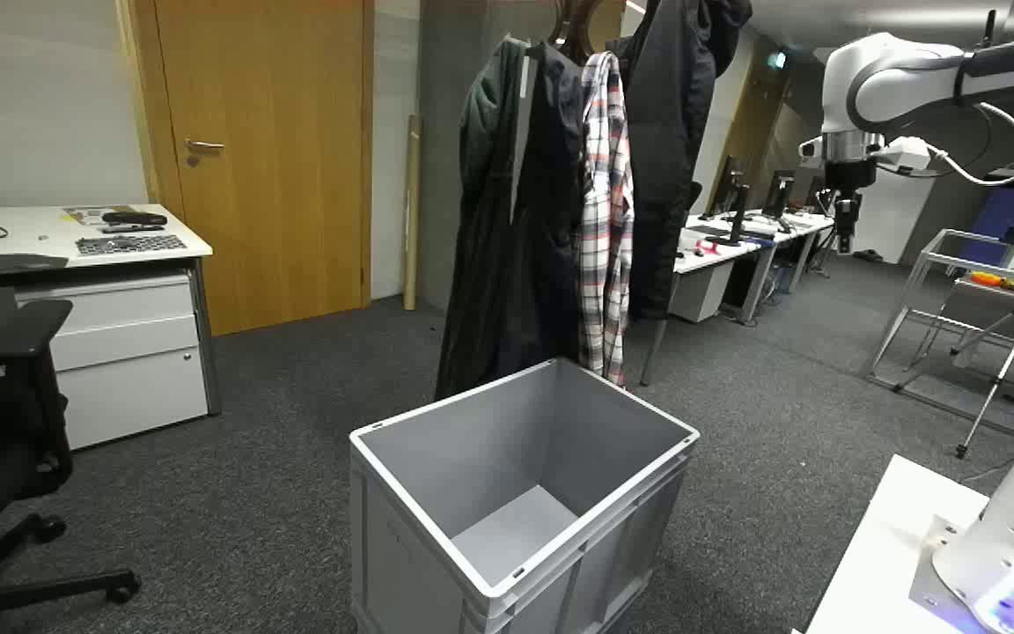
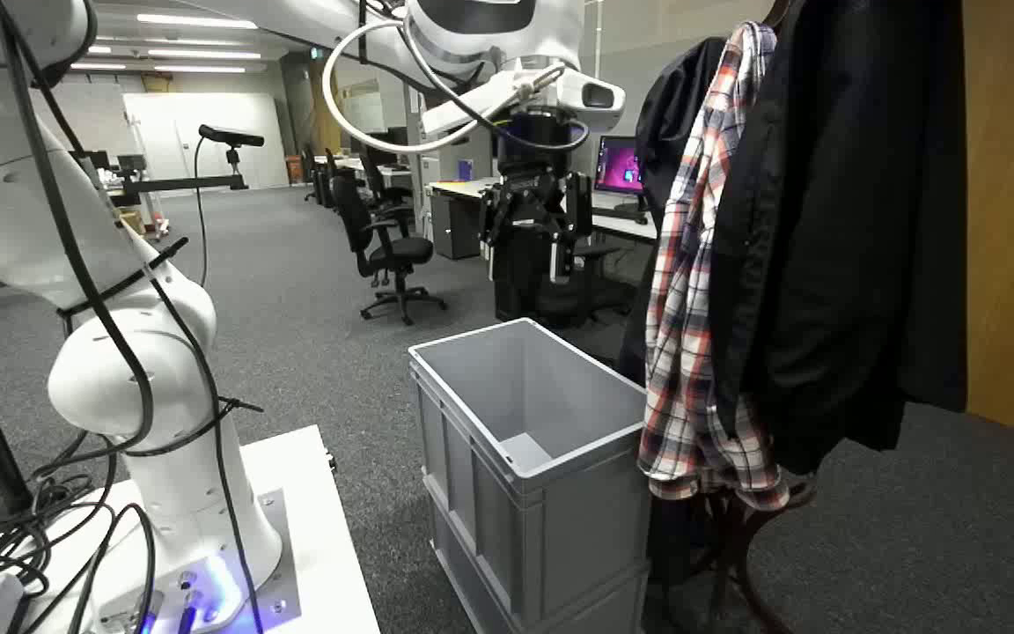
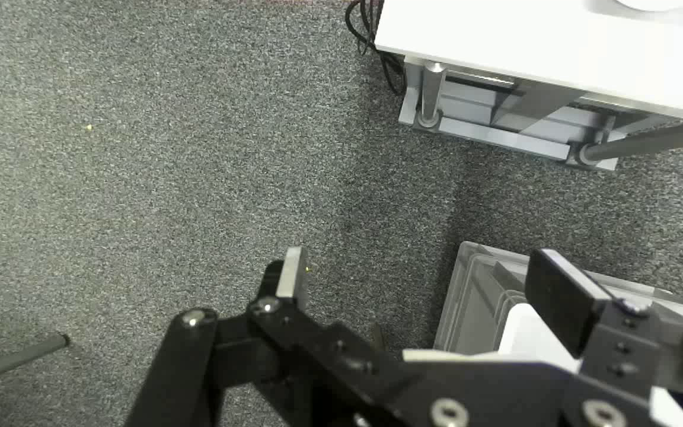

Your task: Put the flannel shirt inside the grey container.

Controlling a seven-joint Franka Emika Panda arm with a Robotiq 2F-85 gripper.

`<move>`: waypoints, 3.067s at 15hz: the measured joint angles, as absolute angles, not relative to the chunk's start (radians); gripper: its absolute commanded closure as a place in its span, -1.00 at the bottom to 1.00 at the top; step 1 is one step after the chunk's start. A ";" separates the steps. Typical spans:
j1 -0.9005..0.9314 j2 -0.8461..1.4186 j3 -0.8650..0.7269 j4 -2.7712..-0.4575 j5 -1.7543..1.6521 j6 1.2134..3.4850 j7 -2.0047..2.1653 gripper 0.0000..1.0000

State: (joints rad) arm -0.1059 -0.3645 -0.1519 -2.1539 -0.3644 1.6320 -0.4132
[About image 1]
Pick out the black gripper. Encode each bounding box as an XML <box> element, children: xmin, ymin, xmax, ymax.
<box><xmin>824</xmin><ymin>164</ymin><xmax>876</xmax><ymax>254</ymax></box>

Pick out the red white plaid flannel shirt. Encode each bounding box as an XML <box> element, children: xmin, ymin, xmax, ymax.
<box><xmin>576</xmin><ymin>54</ymin><xmax>634</xmax><ymax>385</ymax></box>

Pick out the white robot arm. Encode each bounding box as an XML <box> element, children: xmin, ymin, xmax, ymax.
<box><xmin>801</xmin><ymin>32</ymin><xmax>1014</xmax><ymax>250</ymax></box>

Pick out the grey plastic storage container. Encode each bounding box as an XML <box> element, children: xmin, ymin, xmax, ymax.
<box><xmin>349</xmin><ymin>358</ymin><xmax>696</xmax><ymax>634</ymax></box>

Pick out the white whiteboard panel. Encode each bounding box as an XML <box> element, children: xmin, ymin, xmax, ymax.
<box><xmin>851</xmin><ymin>169</ymin><xmax>934</xmax><ymax>266</ymax></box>

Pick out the white long office desk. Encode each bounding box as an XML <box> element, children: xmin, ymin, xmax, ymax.
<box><xmin>674</xmin><ymin>210</ymin><xmax>834</xmax><ymax>324</ymax></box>

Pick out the black hanging coat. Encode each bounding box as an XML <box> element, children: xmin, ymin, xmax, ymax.
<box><xmin>614</xmin><ymin>0</ymin><xmax>755</xmax><ymax>322</ymax></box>

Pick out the dark green jacket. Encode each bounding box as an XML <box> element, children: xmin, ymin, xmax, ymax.
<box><xmin>436</xmin><ymin>40</ymin><xmax>580</xmax><ymax>399</ymax></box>

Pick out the wooden door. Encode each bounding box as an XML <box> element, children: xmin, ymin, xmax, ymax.
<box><xmin>132</xmin><ymin>0</ymin><xmax>375</xmax><ymax>336</ymax></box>

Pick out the black keyboard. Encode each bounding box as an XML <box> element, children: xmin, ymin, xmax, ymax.
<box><xmin>74</xmin><ymin>236</ymin><xmax>187</xmax><ymax>254</ymax></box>

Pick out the white desk with drawers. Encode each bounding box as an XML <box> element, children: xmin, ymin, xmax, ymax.
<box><xmin>0</xmin><ymin>205</ymin><xmax>220</xmax><ymax>448</ymax></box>

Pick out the black office chair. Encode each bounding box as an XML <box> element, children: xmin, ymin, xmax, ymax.
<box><xmin>0</xmin><ymin>301</ymin><xmax>142</xmax><ymax>612</ymax></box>

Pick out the grey metal trolley frame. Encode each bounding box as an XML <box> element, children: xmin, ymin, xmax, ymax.
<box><xmin>868</xmin><ymin>226</ymin><xmax>1014</xmax><ymax>388</ymax></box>

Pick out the black camera tripod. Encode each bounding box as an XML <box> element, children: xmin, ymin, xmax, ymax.
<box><xmin>953</xmin><ymin>279</ymin><xmax>1014</xmax><ymax>461</ymax></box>

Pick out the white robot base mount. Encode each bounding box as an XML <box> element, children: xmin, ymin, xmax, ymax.
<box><xmin>910</xmin><ymin>465</ymin><xmax>1014</xmax><ymax>634</ymax></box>

